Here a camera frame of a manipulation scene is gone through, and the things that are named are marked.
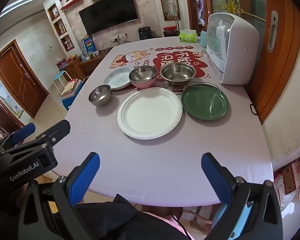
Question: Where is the pink steel-lined bowl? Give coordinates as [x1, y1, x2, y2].
[128, 65, 157, 89]

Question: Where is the small steel bowl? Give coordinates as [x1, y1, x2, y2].
[88, 84, 113, 107]

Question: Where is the pile of printed papers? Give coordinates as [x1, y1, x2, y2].
[274, 155, 300, 205]

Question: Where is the colourful wall poster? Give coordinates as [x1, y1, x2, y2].
[0, 80, 24, 119]

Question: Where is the blue plastic stool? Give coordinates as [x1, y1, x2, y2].
[61, 80, 85, 110]

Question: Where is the white dish sterilizer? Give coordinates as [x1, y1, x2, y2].
[205, 12, 260, 85]

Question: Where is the wooden sliding door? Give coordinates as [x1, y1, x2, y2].
[247, 0, 300, 124]

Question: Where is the white plate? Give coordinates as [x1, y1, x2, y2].
[117, 87, 183, 140]

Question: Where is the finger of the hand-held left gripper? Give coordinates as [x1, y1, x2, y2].
[0, 119, 71, 157]
[0, 123, 36, 151]

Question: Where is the light blue plate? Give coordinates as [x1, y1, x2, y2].
[103, 67, 133, 90]

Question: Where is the wooden room door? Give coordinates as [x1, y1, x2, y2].
[0, 39, 49, 118]

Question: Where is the pink hanging cloth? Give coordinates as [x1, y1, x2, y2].
[196, 0, 205, 25]

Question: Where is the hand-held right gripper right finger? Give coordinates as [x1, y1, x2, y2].
[201, 152, 283, 240]

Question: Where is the green plate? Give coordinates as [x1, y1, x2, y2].
[181, 84, 229, 120]

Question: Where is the black wall television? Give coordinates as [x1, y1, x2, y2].
[79, 0, 139, 35]

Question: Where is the stack of books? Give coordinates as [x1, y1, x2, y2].
[61, 78, 83, 98]

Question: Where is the white wall socket strip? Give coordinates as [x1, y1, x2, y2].
[109, 33, 128, 42]

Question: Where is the green tissue box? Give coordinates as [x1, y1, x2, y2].
[179, 29, 197, 43]

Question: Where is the wooden cabinet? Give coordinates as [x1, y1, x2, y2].
[65, 52, 105, 79]

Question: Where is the red wall shelf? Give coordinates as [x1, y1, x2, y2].
[61, 0, 85, 10]

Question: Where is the small black appliance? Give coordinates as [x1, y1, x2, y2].
[138, 27, 150, 40]

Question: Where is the white stool light blue seat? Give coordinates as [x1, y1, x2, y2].
[52, 70, 70, 93]

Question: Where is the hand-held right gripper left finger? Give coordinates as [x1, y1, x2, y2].
[17, 152, 100, 240]

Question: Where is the large steel bowl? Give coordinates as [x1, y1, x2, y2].
[160, 62, 196, 87]

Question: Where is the blue poster board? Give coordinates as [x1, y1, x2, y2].
[80, 37, 95, 54]

